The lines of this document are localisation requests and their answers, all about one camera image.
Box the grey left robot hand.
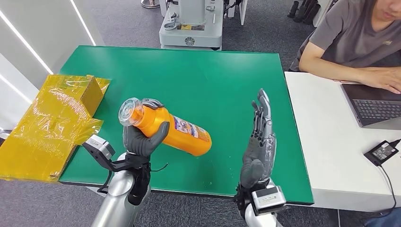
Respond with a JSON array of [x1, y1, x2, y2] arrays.
[[122, 98, 170, 157]]

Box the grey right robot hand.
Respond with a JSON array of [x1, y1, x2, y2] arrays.
[[240, 88, 277, 189]]

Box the orange plastic bottle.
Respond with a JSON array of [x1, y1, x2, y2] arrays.
[[118, 97, 213, 157]]

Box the white desk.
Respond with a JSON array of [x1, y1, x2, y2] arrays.
[[284, 71, 401, 213]]

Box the green table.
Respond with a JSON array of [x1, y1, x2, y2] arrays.
[[58, 45, 315, 206]]

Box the yellow taped cardboard box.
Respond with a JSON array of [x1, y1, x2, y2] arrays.
[[0, 74, 111, 183]]

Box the black power adapter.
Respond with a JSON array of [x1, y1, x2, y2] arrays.
[[364, 140, 400, 167]]

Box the dark grey laptop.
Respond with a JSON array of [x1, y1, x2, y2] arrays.
[[340, 82, 401, 131]]

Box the silver chair base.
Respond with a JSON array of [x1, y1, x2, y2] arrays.
[[140, 0, 161, 9]]

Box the person's hand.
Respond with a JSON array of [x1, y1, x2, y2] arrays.
[[358, 66, 401, 95]]

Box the black boots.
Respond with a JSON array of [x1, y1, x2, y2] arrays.
[[287, 0, 322, 26]]

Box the person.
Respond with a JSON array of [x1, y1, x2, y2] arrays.
[[288, 0, 401, 95]]

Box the white cabinet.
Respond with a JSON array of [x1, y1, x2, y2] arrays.
[[313, 0, 338, 27]]

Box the thin black wrist wire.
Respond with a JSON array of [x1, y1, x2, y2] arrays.
[[150, 162, 169, 173]]

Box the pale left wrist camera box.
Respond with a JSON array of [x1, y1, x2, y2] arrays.
[[82, 134, 116, 161]]

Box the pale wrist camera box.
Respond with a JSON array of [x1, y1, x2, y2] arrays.
[[251, 185, 287, 217], [82, 134, 116, 161]]

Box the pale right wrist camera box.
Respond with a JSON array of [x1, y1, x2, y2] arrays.
[[251, 185, 287, 217]]

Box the black adapter cable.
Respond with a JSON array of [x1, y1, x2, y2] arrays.
[[374, 139, 401, 218]]

